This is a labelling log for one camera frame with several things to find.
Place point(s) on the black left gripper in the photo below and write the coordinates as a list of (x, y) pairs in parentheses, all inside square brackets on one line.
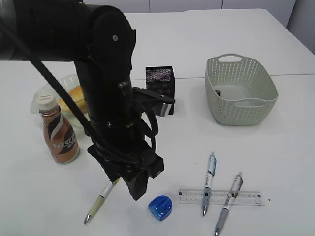
[(134, 170)]

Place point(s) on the white pen beige grip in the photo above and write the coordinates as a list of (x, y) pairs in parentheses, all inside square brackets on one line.
[(99, 201)]

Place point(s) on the blue pencil sharpener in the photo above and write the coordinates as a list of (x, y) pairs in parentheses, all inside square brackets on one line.
[(160, 207)]

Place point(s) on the transparent plastic ruler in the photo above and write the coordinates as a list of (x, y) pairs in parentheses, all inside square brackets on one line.
[(218, 197)]

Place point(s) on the brown Nescafe coffee bottle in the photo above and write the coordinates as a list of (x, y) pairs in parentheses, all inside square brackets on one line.
[(58, 133)]

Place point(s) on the yellow bread roll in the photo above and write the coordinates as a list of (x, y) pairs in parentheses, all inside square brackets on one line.
[(77, 96)]

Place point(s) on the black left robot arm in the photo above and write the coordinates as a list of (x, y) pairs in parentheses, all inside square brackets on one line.
[(99, 40)]

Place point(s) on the white pen blue clip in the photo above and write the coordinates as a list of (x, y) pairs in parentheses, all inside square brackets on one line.
[(208, 182)]

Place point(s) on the black mesh pen holder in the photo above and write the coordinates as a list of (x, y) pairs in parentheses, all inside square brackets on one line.
[(161, 80)]

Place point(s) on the translucent green wavy plate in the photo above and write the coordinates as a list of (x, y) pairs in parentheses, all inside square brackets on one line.
[(68, 83)]

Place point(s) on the clear pen grey grip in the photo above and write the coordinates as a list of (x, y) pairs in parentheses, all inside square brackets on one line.
[(231, 196)]

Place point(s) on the green plastic woven basket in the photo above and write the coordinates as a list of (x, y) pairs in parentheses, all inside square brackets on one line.
[(248, 94)]

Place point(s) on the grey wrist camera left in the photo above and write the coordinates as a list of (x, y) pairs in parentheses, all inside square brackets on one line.
[(161, 105)]

